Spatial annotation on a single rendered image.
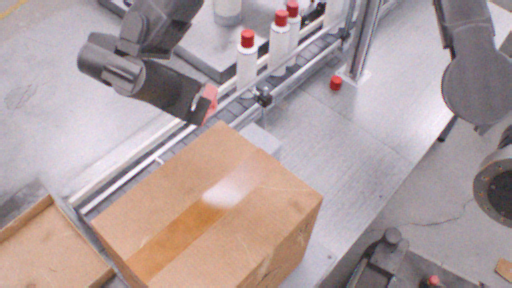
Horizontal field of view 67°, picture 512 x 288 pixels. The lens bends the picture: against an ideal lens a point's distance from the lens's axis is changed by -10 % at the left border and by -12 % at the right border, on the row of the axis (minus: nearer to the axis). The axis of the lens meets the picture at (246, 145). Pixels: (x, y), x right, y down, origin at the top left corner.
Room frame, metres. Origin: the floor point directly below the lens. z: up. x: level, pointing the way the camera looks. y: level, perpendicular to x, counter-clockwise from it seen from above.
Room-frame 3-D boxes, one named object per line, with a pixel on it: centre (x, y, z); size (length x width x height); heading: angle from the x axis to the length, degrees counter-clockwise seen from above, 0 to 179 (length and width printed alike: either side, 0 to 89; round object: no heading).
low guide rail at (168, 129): (0.85, 0.03, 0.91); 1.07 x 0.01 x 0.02; 139
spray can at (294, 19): (0.97, -0.11, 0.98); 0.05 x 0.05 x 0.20
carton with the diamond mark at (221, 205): (0.33, 0.06, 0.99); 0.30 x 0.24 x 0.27; 139
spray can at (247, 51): (0.83, 0.01, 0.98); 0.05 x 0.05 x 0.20
